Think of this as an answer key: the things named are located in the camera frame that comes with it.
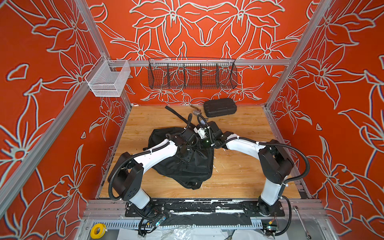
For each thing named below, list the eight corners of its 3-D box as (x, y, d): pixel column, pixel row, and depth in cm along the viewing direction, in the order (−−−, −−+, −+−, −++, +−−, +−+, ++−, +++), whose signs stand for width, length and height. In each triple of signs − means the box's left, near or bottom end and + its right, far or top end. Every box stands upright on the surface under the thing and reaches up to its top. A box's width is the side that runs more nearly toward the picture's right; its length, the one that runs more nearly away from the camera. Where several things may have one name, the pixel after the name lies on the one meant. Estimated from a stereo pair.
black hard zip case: (207, 118, 113) (208, 113, 108) (202, 105, 122) (203, 99, 117) (236, 114, 115) (238, 108, 110) (229, 101, 125) (231, 95, 120)
